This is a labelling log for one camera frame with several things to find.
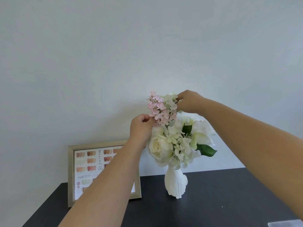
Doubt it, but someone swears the person's left forearm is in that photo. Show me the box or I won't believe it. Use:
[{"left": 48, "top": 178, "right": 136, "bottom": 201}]
[{"left": 57, "top": 139, "right": 148, "bottom": 227}]

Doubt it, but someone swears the pink artificial flower sprig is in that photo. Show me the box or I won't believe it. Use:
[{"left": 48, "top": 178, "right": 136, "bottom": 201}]
[{"left": 147, "top": 91, "right": 178, "bottom": 127}]

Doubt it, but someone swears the big green artificial leaf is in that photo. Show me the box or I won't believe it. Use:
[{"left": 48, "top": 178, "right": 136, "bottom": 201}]
[{"left": 196, "top": 144, "right": 218, "bottom": 157}]

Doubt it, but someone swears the person's left hand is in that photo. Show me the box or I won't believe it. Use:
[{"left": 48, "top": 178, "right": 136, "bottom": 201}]
[{"left": 129, "top": 114, "right": 155, "bottom": 150}]

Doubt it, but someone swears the person's right forearm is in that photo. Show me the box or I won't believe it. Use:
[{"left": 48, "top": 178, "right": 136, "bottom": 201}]
[{"left": 200, "top": 98, "right": 303, "bottom": 221}]

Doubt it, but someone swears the small pale green hydrangea sprig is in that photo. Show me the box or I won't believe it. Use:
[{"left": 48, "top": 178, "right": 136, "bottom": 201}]
[{"left": 160, "top": 93, "right": 179, "bottom": 112}]

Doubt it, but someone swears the white artificial rose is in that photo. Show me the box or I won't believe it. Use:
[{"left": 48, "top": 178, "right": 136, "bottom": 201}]
[{"left": 148, "top": 134, "right": 174, "bottom": 167}]

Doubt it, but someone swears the small green artificial leaf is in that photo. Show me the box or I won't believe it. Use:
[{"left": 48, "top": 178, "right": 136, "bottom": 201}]
[{"left": 181, "top": 124, "right": 193, "bottom": 136}]

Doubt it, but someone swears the large pale green hydrangea cluster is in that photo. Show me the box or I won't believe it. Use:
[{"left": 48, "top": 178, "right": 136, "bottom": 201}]
[{"left": 165, "top": 124, "right": 199, "bottom": 170}]

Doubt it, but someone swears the white ceramic vase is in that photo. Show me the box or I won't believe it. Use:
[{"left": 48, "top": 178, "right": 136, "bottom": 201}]
[{"left": 164, "top": 164, "right": 189, "bottom": 199}]

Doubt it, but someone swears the large white open flower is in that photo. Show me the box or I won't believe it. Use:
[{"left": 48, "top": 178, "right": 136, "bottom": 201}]
[{"left": 178, "top": 113, "right": 216, "bottom": 150}]

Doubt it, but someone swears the person's right hand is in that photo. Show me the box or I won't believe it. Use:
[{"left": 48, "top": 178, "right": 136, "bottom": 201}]
[{"left": 176, "top": 90, "right": 207, "bottom": 115}]

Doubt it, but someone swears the champagne framed nail colour chart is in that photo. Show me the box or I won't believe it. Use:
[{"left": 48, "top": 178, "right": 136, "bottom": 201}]
[{"left": 68, "top": 140, "right": 142, "bottom": 208}]

